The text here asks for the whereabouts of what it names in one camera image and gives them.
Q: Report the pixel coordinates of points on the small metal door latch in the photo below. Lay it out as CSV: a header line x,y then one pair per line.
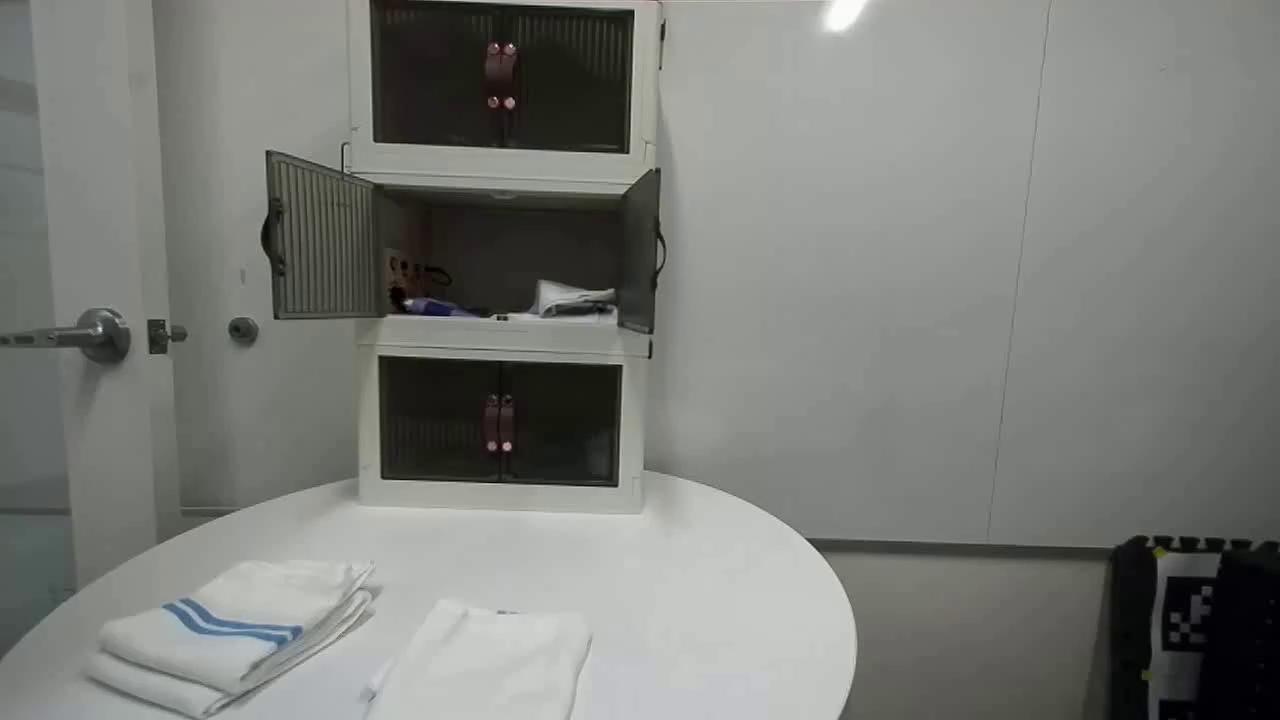
x,y
160,339

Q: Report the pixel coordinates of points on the plain white folded towel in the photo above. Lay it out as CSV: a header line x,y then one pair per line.
x,y
485,660

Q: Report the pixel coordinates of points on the round metal wall knob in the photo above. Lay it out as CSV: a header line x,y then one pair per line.
x,y
242,329

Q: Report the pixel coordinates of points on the black white checkered board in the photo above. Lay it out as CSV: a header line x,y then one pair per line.
x,y
1183,623

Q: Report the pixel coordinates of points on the blue striped folded towel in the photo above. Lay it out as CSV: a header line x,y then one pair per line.
x,y
234,627

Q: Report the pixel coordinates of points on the white room door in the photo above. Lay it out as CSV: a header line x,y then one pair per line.
x,y
101,201

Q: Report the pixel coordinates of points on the folded white cloth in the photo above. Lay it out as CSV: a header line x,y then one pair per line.
x,y
573,296

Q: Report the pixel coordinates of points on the white stacked cabinet frame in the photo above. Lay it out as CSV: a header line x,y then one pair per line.
x,y
501,166

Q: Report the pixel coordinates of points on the small blue purple object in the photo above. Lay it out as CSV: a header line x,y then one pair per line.
x,y
430,307

